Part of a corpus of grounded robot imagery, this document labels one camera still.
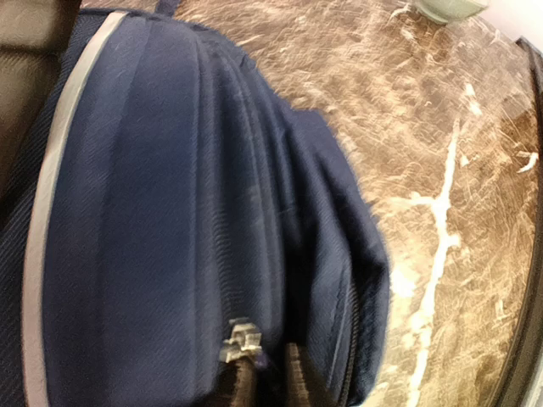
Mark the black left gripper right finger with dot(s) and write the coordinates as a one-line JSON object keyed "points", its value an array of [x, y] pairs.
{"points": [[305, 386]]}

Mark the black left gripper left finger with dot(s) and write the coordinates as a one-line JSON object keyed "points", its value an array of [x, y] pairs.
{"points": [[244, 378]]}

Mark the pale green ceramic bowl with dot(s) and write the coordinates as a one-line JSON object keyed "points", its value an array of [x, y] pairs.
{"points": [[446, 11]]}

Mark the navy blue student backpack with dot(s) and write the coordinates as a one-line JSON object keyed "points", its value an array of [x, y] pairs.
{"points": [[163, 213]]}

